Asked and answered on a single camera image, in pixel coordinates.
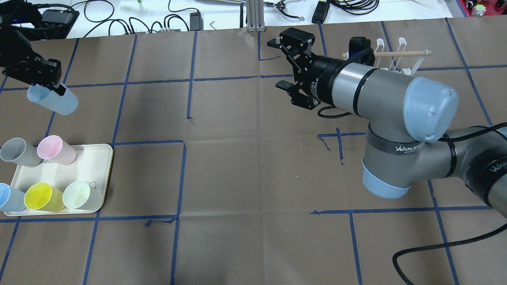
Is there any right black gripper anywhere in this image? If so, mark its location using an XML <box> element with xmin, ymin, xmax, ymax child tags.
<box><xmin>267</xmin><ymin>27</ymin><xmax>333</xmax><ymax>110</ymax></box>

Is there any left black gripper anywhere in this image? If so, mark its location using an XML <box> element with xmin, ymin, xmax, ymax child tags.
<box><xmin>0</xmin><ymin>27</ymin><xmax>67</xmax><ymax>96</ymax></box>

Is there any light blue plastic cup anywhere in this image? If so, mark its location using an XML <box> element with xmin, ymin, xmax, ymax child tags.
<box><xmin>27</xmin><ymin>84</ymin><xmax>79</xmax><ymax>115</ymax></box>

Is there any pink plastic cup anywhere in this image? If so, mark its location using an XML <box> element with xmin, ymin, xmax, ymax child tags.
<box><xmin>36</xmin><ymin>135</ymin><xmax>77</xmax><ymax>165</ymax></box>

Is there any grey plastic cup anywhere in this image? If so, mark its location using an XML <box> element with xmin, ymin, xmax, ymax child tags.
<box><xmin>0</xmin><ymin>137</ymin><xmax>43</xmax><ymax>167</ymax></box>

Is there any white plastic cup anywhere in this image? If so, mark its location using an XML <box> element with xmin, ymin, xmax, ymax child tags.
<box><xmin>62</xmin><ymin>181</ymin><xmax>103</xmax><ymax>211</ymax></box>

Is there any yellow plastic cup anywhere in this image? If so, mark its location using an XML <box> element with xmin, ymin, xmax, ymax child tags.
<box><xmin>24</xmin><ymin>182</ymin><xmax>65</xmax><ymax>212</ymax></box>

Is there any light blue cup far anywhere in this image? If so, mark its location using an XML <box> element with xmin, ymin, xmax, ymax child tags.
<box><xmin>0</xmin><ymin>183</ymin><xmax>26</xmax><ymax>212</ymax></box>

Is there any reacher grabber tool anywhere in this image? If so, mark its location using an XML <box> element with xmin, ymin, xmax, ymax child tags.
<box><xmin>261</xmin><ymin>0</ymin><xmax>306</xmax><ymax>21</ymax></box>

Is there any cream serving tray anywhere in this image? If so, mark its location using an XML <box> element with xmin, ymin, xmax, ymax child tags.
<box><xmin>5</xmin><ymin>144</ymin><xmax>113</xmax><ymax>217</ymax></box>

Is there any aluminium frame post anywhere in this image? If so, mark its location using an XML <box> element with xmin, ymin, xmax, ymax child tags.
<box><xmin>246</xmin><ymin>0</ymin><xmax>265</xmax><ymax>32</ymax></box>

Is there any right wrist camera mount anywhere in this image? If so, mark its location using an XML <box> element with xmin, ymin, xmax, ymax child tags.
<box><xmin>347</xmin><ymin>36</ymin><xmax>375</xmax><ymax>66</ymax></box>

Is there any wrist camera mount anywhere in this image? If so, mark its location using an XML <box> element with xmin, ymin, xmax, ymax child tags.
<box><xmin>0</xmin><ymin>0</ymin><xmax>44</xmax><ymax>31</ymax></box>
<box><xmin>347</xmin><ymin>36</ymin><xmax>375</xmax><ymax>66</ymax></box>

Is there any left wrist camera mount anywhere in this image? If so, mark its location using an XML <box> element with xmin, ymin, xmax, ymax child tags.
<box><xmin>0</xmin><ymin>0</ymin><xmax>44</xmax><ymax>31</ymax></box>

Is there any white wire cup rack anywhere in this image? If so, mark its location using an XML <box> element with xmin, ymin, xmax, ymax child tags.
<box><xmin>342</xmin><ymin>37</ymin><xmax>433</xmax><ymax>76</ymax></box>

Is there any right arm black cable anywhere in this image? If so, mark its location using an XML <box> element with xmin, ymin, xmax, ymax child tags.
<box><xmin>393</xmin><ymin>123</ymin><xmax>507</xmax><ymax>285</ymax></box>

